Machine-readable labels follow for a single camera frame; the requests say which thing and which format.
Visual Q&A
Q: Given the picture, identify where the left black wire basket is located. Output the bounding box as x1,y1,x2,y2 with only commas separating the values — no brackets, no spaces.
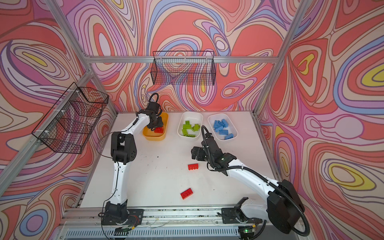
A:
32,83,109,154

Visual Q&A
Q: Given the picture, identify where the red lego brick cluster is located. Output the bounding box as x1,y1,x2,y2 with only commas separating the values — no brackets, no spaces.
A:
154,127,164,134

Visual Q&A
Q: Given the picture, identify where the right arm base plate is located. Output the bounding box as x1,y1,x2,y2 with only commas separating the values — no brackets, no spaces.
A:
218,208,264,225

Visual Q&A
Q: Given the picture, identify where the yellow plastic container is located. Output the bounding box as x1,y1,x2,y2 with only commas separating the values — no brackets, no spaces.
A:
143,112,169,141

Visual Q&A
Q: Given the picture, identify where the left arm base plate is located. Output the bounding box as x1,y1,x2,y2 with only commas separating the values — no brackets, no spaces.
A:
101,209,144,227

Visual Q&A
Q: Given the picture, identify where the blue lego brick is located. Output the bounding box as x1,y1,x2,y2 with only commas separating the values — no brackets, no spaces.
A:
225,134,234,140
222,119,229,127
214,120,222,129
219,130,229,135
215,126,224,132

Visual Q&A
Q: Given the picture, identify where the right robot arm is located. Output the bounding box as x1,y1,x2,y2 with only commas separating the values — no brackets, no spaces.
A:
191,137,311,237

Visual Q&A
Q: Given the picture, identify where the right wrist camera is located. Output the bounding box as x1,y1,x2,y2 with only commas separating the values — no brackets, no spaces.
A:
202,137,216,148

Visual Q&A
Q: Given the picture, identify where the small green lego brick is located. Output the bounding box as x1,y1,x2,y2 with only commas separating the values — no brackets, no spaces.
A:
192,124,201,132

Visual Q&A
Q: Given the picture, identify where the green lego brick bottom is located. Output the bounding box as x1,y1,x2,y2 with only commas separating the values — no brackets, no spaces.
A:
183,124,193,130

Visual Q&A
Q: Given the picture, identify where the right white plastic container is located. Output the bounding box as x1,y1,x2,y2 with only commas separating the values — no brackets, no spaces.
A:
208,114,238,141

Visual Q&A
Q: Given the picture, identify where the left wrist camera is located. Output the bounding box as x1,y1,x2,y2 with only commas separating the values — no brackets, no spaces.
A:
147,102,160,113

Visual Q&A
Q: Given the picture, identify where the black wire basket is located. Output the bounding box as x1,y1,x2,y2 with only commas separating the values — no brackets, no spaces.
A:
32,83,109,154
151,50,217,86

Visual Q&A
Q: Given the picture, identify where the back black wire basket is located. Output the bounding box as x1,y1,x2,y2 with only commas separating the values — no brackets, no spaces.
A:
151,50,217,86

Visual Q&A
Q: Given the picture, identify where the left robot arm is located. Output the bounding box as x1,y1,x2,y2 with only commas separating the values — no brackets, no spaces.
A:
101,102,164,225

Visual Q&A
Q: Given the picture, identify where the white plastic container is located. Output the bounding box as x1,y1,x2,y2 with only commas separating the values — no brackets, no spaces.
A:
177,112,204,141
208,114,238,141

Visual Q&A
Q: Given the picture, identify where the middle white plastic container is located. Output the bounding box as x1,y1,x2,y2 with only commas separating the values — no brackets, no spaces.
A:
177,112,204,141

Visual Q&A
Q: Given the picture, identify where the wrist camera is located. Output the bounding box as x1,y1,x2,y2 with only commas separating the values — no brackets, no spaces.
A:
202,137,216,148
147,102,160,113

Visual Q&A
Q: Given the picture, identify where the red lego brick on side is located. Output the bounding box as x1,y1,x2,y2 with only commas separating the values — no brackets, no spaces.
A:
188,164,199,171

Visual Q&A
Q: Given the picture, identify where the red lego brick bottom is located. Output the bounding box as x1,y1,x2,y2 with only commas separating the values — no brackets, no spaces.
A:
180,188,194,200

